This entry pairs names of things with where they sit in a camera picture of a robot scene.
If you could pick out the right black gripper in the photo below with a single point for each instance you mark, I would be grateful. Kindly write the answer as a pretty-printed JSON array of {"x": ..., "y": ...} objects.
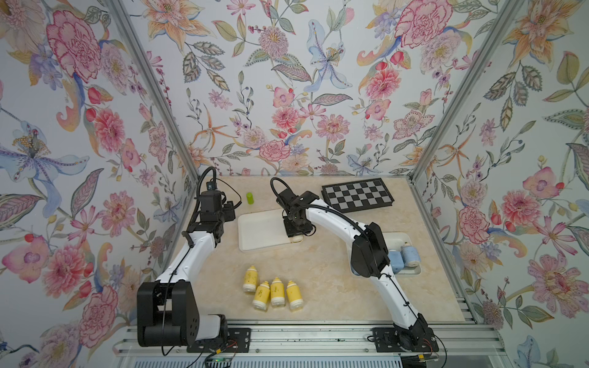
[{"x": 291, "y": 232}]

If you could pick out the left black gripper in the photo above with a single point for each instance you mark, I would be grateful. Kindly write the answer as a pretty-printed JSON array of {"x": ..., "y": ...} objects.
[{"x": 229, "y": 209}]

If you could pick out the yellow sharpener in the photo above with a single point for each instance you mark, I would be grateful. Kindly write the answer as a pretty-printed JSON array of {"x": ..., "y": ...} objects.
[
  {"x": 277, "y": 293},
  {"x": 251, "y": 280},
  {"x": 294, "y": 296},
  {"x": 262, "y": 297},
  {"x": 297, "y": 239}
]

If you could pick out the white tray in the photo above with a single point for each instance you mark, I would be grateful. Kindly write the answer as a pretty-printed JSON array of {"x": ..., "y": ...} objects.
[
  {"x": 260, "y": 231},
  {"x": 395, "y": 244}
]

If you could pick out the blue sharpener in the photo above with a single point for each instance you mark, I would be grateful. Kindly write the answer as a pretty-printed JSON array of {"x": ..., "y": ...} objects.
[
  {"x": 410, "y": 256},
  {"x": 396, "y": 261}
]

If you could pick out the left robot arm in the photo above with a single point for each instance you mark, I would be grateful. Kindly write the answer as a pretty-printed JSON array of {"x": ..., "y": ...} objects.
[{"x": 167, "y": 311}]

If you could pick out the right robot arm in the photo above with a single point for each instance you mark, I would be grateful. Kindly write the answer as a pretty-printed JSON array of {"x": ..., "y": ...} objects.
[{"x": 404, "y": 314}]

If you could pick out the black white checkerboard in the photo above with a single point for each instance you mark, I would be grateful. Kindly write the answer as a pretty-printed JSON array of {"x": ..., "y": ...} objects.
[{"x": 362, "y": 195}]

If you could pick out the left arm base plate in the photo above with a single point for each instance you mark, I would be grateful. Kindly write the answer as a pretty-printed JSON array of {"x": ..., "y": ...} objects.
[{"x": 234, "y": 339}]

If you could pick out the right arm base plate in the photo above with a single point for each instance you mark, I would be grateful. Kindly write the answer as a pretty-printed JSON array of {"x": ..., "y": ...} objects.
[{"x": 391, "y": 341}]

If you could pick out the aluminium mounting rail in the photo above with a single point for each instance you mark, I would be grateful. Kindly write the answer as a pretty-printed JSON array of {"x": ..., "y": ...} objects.
[{"x": 324, "y": 344}]

